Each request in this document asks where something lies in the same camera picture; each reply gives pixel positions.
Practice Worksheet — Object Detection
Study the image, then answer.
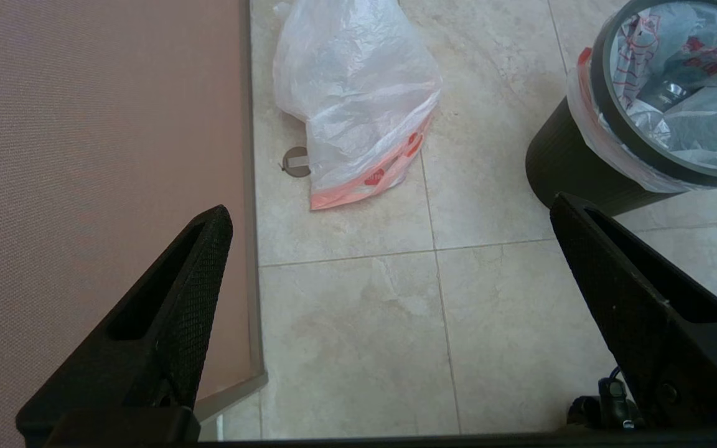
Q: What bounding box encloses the black bin ring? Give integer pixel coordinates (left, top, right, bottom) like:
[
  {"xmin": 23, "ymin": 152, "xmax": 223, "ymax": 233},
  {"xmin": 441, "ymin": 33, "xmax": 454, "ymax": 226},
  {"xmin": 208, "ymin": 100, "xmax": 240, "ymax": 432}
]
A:
[{"xmin": 590, "ymin": 0, "xmax": 717, "ymax": 187}]

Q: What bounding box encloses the fresh white pink-trimmed bag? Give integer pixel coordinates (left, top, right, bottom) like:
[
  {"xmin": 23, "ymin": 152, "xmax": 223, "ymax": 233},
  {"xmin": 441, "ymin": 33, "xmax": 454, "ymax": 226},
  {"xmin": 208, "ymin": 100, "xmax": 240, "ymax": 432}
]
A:
[{"xmin": 273, "ymin": 0, "xmax": 443, "ymax": 211}]

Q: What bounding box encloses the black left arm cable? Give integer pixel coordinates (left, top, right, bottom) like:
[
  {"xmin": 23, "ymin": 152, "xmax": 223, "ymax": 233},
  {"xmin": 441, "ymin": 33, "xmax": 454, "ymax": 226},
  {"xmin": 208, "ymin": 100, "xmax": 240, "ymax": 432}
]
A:
[{"xmin": 567, "ymin": 364, "xmax": 642, "ymax": 431}]

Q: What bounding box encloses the round metal floor door stop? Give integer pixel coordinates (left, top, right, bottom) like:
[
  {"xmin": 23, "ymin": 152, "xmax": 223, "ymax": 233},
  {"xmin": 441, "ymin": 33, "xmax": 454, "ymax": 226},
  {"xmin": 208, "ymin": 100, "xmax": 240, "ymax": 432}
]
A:
[{"xmin": 281, "ymin": 147, "xmax": 312, "ymax": 178}]

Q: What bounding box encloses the clear labelled plastic water bottle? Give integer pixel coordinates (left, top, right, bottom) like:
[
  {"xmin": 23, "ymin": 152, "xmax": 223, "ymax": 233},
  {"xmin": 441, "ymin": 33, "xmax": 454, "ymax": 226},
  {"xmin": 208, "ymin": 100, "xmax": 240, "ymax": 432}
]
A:
[{"xmin": 645, "ymin": 80, "xmax": 690, "ymax": 113}]

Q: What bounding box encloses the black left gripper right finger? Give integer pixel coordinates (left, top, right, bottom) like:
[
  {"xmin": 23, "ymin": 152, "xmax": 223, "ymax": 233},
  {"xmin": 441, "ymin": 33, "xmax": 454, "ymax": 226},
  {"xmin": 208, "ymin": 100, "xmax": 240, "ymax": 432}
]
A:
[{"xmin": 550, "ymin": 192, "xmax": 717, "ymax": 430}]

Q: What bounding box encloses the grey metal baseboard strip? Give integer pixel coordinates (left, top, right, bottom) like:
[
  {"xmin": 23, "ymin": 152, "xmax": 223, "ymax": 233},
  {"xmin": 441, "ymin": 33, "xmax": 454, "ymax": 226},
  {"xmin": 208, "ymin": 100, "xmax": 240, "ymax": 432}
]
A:
[{"xmin": 237, "ymin": 0, "xmax": 269, "ymax": 424}]

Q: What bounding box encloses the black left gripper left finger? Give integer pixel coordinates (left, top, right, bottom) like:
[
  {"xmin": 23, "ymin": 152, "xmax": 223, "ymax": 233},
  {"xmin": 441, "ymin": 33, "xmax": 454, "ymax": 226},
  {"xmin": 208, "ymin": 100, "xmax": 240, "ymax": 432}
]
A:
[{"xmin": 16, "ymin": 205, "xmax": 233, "ymax": 446}]

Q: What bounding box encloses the white plastic bag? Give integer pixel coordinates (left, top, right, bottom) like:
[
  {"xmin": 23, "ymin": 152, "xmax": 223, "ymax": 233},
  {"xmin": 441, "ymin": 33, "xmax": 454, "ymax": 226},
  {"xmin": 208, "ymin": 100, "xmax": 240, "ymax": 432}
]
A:
[{"xmin": 567, "ymin": 0, "xmax": 717, "ymax": 194}]

